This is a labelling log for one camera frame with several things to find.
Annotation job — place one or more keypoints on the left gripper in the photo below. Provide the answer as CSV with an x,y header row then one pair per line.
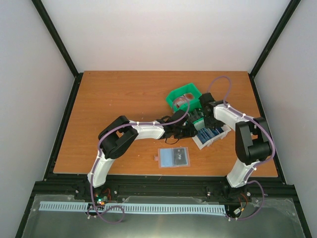
x,y
189,133

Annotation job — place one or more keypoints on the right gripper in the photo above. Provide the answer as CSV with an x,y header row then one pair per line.
x,y
207,125

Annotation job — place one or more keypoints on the black credit card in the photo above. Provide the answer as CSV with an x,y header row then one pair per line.
x,y
180,156

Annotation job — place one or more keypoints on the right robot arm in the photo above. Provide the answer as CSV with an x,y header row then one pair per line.
x,y
253,142

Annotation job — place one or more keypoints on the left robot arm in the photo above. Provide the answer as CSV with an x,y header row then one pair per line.
x,y
115,140

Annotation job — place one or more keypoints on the black card stack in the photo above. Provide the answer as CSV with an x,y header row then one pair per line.
x,y
195,115

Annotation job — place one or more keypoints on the green bin with black cards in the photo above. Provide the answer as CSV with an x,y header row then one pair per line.
x,y
198,124

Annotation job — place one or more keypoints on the blue card stack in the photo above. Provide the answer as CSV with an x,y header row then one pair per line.
x,y
206,134

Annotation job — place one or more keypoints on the white bin with blue cards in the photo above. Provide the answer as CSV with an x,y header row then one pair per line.
x,y
226,130

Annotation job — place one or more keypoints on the red white card stack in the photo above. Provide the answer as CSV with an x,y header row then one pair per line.
x,y
185,98

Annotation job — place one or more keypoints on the green bin with red cards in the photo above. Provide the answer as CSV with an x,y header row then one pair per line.
x,y
188,88

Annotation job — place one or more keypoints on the right connector plug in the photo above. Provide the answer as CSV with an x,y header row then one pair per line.
x,y
238,211

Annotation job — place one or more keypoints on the left electronics board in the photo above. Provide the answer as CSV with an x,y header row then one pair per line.
x,y
102,198

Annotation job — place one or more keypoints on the black aluminium frame rail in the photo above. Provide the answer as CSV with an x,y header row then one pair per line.
x,y
211,189

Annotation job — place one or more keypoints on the right black corner post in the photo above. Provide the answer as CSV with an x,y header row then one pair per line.
x,y
283,21

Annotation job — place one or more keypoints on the black corner post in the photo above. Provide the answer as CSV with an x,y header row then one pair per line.
x,y
46,19
283,21

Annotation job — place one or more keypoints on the light blue cable duct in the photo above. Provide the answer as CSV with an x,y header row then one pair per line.
x,y
132,208

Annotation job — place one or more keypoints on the left black corner post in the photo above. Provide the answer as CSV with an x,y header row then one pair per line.
x,y
46,19

